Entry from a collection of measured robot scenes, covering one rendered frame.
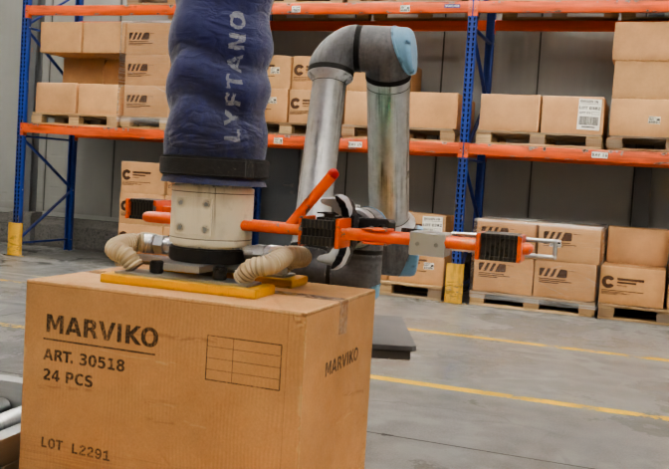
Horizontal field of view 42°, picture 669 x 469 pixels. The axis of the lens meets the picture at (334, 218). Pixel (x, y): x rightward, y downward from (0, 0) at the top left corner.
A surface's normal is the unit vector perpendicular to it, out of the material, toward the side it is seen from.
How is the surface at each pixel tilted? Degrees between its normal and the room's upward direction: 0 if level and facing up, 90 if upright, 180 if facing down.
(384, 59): 116
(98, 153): 90
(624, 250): 92
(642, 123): 95
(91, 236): 90
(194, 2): 76
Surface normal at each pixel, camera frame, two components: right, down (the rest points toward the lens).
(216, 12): 0.14, -0.18
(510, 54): -0.34, 0.02
